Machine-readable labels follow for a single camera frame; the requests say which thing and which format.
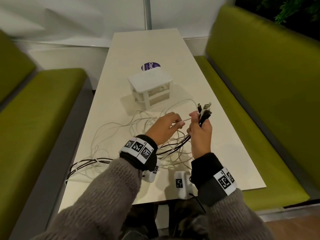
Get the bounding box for person's right hand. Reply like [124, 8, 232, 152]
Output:
[187, 110, 213, 160]

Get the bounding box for person's left hand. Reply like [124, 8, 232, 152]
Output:
[145, 112, 186, 147]

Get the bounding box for white cable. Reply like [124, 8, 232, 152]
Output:
[90, 98, 200, 173]
[64, 109, 193, 186]

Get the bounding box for black cable with silver plug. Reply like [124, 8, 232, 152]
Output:
[67, 102, 212, 178]

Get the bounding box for person's left forearm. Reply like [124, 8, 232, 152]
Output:
[31, 135, 160, 240]

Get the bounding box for person's right forearm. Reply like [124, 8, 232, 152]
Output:
[191, 152, 275, 240]

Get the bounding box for black wristband with markers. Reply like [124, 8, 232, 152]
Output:
[119, 134, 158, 172]
[191, 152, 238, 207]

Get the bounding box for white two-drawer organizer box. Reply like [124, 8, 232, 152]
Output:
[127, 68, 174, 110]

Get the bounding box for round purple sticker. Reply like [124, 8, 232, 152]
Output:
[141, 61, 161, 72]

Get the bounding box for green bench back cushion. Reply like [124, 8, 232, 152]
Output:
[0, 29, 37, 104]
[205, 3, 320, 193]

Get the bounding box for green bench seat cushion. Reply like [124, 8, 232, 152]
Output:
[0, 68, 88, 240]
[194, 55, 311, 212]

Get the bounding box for person's legs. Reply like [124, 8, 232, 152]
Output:
[122, 197, 209, 240]

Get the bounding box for green plant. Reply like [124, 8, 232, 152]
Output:
[257, 0, 320, 25]

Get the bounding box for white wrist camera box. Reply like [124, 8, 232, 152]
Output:
[142, 159, 160, 183]
[174, 170, 198, 199]

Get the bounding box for thin black camera wire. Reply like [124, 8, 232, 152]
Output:
[189, 193, 207, 214]

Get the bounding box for grey wall post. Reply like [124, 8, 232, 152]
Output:
[143, 0, 153, 30]

